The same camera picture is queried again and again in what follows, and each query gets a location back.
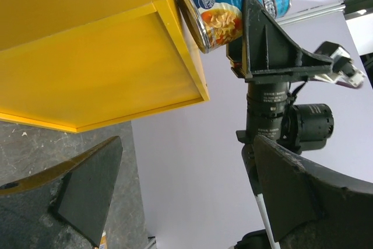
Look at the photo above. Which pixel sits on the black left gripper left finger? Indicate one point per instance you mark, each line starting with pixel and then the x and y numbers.
pixel 64 206

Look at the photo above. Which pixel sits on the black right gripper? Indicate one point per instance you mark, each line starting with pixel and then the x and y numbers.
pixel 267 54

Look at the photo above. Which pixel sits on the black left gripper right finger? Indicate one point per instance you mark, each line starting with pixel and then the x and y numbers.
pixel 309 205

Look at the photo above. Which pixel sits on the blue soup can with noodles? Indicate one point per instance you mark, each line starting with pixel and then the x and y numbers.
pixel 230 7

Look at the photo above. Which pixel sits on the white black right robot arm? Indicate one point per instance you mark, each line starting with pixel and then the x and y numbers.
pixel 268 107

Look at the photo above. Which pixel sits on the orange can with spoon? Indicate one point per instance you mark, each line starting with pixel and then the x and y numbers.
pixel 103 242

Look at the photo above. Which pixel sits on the yellow wooden box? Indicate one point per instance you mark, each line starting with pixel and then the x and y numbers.
pixel 79 65

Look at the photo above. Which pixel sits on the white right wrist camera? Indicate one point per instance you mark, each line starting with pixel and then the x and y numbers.
pixel 344 73

